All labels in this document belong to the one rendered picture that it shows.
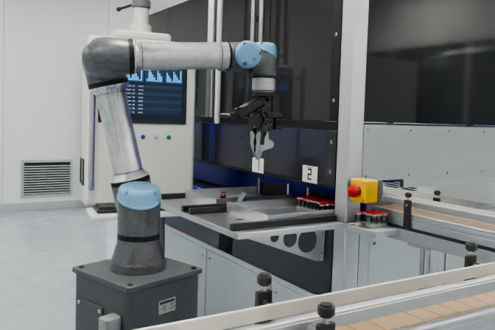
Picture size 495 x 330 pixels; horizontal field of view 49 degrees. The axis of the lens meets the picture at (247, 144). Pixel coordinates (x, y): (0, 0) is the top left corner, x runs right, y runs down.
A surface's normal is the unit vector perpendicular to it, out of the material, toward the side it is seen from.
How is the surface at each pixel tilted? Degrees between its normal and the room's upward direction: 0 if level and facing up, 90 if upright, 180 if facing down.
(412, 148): 90
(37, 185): 90
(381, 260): 90
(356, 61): 90
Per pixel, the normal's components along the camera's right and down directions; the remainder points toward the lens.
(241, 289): -0.85, 0.00
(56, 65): 0.52, 0.06
